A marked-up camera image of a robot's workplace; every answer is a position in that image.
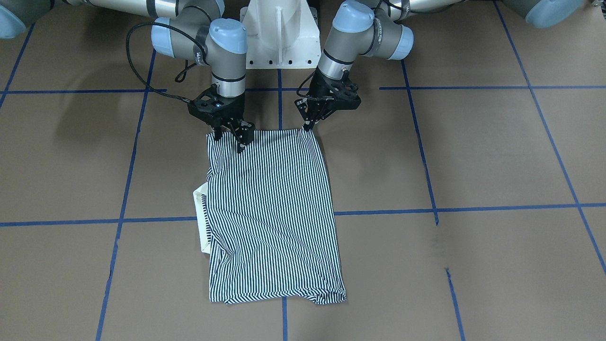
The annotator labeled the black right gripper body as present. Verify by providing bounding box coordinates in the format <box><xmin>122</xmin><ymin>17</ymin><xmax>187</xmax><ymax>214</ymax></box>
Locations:
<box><xmin>187</xmin><ymin>84</ymin><xmax>255</xmax><ymax>142</ymax></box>

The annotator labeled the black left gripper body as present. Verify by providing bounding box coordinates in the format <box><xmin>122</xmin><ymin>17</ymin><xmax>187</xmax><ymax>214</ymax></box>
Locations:
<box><xmin>294</xmin><ymin>69</ymin><xmax>361</xmax><ymax>123</ymax></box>

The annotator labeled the navy white striped polo shirt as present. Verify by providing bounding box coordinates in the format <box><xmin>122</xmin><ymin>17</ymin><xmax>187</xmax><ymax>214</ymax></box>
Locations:
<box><xmin>194</xmin><ymin>129</ymin><xmax>347</xmax><ymax>305</ymax></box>

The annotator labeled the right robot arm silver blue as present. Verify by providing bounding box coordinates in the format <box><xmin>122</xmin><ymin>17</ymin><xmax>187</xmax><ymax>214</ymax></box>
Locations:
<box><xmin>1</xmin><ymin>0</ymin><xmax>255</xmax><ymax>153</ymax></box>

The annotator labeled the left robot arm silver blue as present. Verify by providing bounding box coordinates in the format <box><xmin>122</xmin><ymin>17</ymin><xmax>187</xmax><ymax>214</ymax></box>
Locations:
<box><xmin>294</xmin><ymin>0</ymin><xmax>461</xmax><ymax>132</ymax></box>

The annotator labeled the brown paper table cover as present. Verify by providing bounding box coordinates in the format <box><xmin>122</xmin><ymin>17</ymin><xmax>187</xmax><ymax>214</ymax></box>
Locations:
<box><xmin>0</xmin><ymin>0</ymin><xmax>606</xmax><ymax>341</ymax></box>

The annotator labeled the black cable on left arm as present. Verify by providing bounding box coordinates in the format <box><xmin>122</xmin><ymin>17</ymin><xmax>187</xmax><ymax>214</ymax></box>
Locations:
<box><xmin>296</xmin><ymin>71</ymin><xmax>322</xmax><ymax>102</ymax></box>

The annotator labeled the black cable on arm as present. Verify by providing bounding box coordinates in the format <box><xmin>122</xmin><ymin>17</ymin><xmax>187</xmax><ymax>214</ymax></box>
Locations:
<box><xmin>296</xmin><ymin>71</ymin><xmax>322</xmax><ymax>102</ymax></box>
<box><xmin>126</xmin><ymin>21</ymin><xmax>214</xmax><ymax>102</ymax></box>

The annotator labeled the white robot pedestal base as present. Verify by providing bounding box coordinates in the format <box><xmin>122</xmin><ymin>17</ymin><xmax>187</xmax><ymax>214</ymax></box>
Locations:
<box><xmin>240</xmin><ymin>0</ymin><xmax>321</xmax><ymax>70</ymax></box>

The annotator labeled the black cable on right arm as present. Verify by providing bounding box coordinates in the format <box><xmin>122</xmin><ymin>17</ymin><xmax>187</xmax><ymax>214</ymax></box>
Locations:
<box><xmin>126</xmin><ymin>21</ymin><xmax>214</xmax><ymax>102</ymax></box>

